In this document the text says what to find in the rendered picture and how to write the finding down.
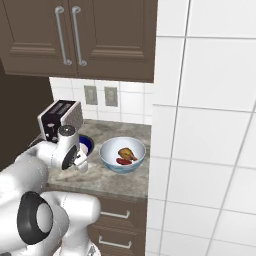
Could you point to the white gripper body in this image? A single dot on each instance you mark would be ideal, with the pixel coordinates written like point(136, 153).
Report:
point(83, 165)

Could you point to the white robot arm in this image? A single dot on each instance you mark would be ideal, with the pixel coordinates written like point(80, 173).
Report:
point(30, 173)

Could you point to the dark blue bowl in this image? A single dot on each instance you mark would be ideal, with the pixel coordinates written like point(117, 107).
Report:
point(89, 143)

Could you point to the red steak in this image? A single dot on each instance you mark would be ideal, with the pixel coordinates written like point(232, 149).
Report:
point(122, 162)

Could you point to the brown chicken drumstick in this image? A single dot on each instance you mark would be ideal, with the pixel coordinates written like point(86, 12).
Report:
point(126, 153)

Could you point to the light blue bowl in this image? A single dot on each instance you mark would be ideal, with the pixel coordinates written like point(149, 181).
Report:
point(133, 150)

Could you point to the black and silver toaster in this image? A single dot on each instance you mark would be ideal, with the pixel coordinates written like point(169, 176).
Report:
point(66, 111)

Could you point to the dark brown drawer front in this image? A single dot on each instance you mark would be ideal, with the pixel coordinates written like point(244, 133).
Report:
point(136, 213)
point(136, 241)

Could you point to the dark brown tall side panel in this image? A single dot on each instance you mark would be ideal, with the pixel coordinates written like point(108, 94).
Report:
point(20, 113)

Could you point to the dark brown cupboard door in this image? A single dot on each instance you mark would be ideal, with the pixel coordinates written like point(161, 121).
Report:
point(116, 36)
point(30, 36)

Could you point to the grey wall outlet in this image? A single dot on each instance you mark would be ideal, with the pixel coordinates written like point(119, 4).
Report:
point(90, 95)
point(111, 96)

